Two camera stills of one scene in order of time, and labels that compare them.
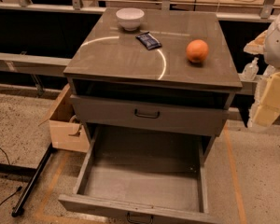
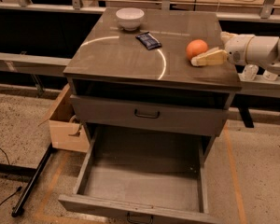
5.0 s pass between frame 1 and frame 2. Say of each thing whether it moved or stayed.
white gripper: moved
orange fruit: stayed
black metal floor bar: stayed
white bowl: stayed
